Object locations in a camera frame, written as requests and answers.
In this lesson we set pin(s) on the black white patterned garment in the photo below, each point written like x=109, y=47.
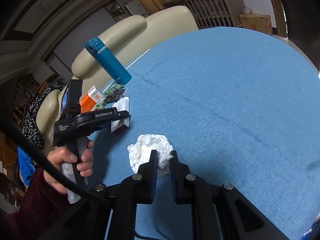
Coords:
x=30, y=128

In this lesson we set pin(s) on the white tissue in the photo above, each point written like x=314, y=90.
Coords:
x=139, y=153

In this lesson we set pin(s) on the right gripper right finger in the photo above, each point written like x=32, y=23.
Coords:
x=218, y=212

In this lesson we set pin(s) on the cardboard box by wall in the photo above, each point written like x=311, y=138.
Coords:
x=258, y=22

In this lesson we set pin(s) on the wooden slatted crib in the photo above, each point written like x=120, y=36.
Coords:
x=212, y=13

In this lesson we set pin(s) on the white plastic strip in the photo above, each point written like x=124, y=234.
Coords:
x=113, y=82

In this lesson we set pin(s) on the green candy bag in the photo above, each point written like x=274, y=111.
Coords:
x=112, y=95

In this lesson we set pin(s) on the blue tablecloth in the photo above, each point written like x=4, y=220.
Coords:
x=237, y=106

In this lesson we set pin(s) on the white small carton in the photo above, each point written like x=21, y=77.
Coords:
x=123, y=108

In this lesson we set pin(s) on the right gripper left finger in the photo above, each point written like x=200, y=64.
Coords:
x=122, y=200

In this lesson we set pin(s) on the orange white carton box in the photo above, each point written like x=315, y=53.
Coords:
x=91, y=99

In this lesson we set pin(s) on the teal thermos bottle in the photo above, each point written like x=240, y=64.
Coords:
x=99, y=51

